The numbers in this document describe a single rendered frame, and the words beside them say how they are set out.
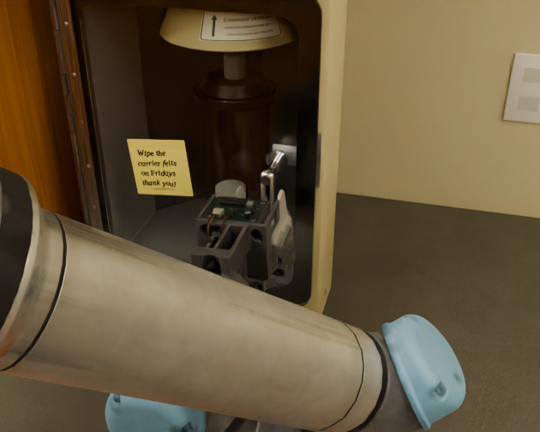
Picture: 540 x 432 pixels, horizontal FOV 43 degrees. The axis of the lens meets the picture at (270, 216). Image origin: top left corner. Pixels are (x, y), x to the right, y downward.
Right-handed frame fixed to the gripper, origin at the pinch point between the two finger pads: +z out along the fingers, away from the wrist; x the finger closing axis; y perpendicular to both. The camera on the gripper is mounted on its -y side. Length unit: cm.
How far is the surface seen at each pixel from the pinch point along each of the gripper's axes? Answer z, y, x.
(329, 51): 5.0, 18.3, -6.1
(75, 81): 3.6, 13.8, 24.4
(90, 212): 3.6, -4.3, 25.9
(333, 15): 6.0, 21.8, -6.2
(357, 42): 47.6, 6.9, -3.0
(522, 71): 47, 3, -30
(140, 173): 3.5, 2.2, 17.7
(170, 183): 3.5, 1.3, 13.8
